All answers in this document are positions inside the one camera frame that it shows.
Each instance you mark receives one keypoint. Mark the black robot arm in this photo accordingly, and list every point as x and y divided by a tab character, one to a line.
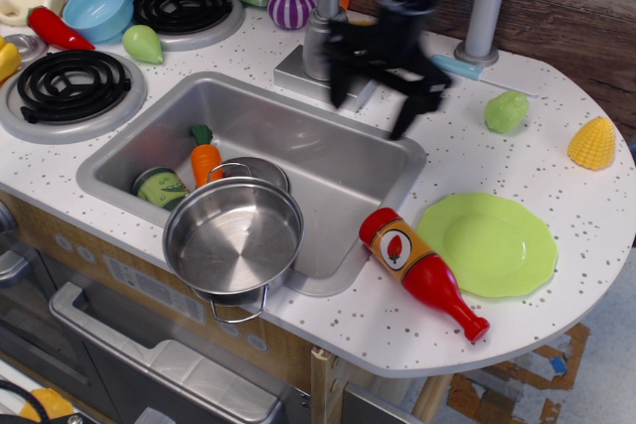
390	53

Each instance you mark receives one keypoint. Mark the red toy ketchup bottle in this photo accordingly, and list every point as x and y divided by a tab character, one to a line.
419	269

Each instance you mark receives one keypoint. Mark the grey vertical pole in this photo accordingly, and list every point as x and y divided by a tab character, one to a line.
478	48

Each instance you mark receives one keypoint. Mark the orange toy carrot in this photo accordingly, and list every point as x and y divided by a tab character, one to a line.
206	159

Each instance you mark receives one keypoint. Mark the green toy broccoli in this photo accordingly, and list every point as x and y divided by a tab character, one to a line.
505	112

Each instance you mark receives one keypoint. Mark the red toy chili pepper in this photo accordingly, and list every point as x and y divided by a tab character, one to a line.
53	30

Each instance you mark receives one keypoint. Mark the yellow toy on floor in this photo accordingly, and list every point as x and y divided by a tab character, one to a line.
54	404

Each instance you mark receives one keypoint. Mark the black stove burner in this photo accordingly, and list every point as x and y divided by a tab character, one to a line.
188	25
72	96

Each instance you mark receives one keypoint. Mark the green toy peas can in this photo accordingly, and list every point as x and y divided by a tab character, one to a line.
161	187

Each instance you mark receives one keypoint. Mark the blue handled toy knife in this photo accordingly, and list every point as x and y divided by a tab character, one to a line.
503	77

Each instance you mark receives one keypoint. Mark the light green plastic plate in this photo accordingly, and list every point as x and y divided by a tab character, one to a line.
495	247

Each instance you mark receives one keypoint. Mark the stainless steel pot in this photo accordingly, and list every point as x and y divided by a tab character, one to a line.
232	242

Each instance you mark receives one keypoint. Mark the light blue plastic bowl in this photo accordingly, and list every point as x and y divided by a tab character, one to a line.
98	21

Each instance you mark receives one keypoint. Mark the yellow toy corn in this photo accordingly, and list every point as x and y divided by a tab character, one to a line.
594	145

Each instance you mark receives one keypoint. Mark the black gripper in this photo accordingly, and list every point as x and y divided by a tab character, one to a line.
389	53

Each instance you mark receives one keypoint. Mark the silver ring knob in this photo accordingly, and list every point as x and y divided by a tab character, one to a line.
30	47

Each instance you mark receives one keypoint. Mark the yellow toy bell pepper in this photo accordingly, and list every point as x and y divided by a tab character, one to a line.
10	59

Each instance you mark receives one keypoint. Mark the black middle stove burner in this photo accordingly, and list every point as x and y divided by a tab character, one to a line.
188	25

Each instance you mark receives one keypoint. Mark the black front stove burner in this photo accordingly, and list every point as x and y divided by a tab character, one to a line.
72	96

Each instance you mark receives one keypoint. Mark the silver sink basin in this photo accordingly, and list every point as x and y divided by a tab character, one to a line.
339	170

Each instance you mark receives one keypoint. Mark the light green toy pear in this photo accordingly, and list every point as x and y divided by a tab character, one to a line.
143	44

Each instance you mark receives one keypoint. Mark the silver oven door handle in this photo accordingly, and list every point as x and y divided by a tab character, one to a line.
161	374

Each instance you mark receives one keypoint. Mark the purple toy onion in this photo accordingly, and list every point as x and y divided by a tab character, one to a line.
290	14

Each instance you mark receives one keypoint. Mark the silver toy faucet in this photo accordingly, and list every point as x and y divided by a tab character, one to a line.
305	70

